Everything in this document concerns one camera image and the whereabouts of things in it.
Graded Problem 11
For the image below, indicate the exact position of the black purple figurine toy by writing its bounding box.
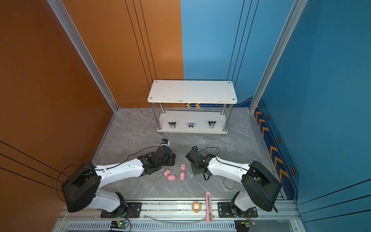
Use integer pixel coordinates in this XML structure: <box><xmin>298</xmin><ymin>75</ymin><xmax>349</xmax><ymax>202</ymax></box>
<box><xmin>208</xmin><ymin>121</ymin><xmax>216</xmax><ymax>129</ymax></box>

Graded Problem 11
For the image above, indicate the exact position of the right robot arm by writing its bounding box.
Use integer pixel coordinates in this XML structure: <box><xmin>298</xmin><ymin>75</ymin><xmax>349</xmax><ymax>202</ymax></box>
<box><xmin>185</xmin><ymin>147</ymin><xmax>282</xmax><ymax>218</ymax></box>

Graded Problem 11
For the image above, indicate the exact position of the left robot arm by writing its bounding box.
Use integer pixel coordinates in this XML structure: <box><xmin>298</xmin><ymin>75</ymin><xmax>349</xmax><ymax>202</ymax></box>
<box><xmin>61</xmin><ymin>144</ymin><xmax>176</xmax><ymax>218</ymax></box>

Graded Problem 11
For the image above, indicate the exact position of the white two-tier shelf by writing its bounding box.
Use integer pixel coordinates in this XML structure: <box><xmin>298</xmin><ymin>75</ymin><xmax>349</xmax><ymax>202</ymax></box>
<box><xmin>147</xmin><ymin>80</ymin><xmax>237</xmax><ymax>136</ymax></box>

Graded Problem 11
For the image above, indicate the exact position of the clear tape roll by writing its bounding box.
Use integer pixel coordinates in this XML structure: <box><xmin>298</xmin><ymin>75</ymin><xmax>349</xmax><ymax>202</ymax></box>
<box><xmin>221</xmin><ymin>177</ymin><xmax>239</xmax><ymax>192</ymax></box>

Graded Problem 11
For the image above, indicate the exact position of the small beige tape roll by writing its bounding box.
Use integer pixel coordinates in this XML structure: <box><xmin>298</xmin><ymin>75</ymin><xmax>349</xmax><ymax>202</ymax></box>
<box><xmin>192</xmin><ymin>201</ymin><xmax>202</xmax><ymax>214</ymax></box>

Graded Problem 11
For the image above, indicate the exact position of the pink utility knife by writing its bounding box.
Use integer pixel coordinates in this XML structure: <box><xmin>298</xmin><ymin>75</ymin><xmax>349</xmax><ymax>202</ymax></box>
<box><xmin>205</xmin><ymin>192</ymin><xmax>214</xmax><ymax>222</ymax></box>

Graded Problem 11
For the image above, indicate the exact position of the right circuit board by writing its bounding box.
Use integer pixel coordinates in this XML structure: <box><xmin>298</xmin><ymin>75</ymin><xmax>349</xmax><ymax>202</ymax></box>
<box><xmin>234</xmin><ymin>219</ymin><xmax>256</xmax><ymax>232</ymax></box>

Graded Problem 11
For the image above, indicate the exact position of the green circuit board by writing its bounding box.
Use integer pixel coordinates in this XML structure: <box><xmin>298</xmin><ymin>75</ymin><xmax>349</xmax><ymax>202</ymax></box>
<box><xmin>110</xmin><ymin>220</ymin><xmax>129</xmax><ymax>231</ymax></box>

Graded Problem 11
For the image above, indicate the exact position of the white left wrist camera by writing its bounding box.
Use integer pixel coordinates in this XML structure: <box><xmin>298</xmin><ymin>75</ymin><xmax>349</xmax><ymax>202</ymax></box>
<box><xmin>161</xmin><ymin>138</ymin><xmax>170</xmax><ymax>146</ymax></box>

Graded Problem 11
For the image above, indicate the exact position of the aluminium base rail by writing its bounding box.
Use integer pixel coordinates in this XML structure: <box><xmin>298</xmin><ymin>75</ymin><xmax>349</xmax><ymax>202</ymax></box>
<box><xmin>53</xmin><ymin>198</ymin><xmax>306</xmax><ymax>232</ymax></box>

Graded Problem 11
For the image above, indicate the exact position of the aluminium corner post left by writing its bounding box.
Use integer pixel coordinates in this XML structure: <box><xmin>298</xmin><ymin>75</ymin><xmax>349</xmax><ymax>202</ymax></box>
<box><xmin>47</xmin><ymin>0</ymin><xmax>119</xmax><ymax>113</ymax></box>

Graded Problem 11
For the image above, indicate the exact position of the aluminium corner post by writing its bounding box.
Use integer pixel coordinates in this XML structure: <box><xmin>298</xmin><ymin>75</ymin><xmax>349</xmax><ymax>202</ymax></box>
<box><xmin>249</xmin><ymin>0</ymin><xmax>308</xmax><ymax>114</ymax></box>
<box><xmin>47</xmin><ymin>0</ymin><xmax>119</xmax><ymax>113</ymax></box>

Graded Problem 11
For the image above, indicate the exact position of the aluminium corner post right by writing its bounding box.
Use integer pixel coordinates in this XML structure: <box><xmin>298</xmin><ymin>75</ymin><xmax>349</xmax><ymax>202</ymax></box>
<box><xmin>249</xmin><ymin>0</ymin><xmax>308</xmax><ymax>114</ymax></box>

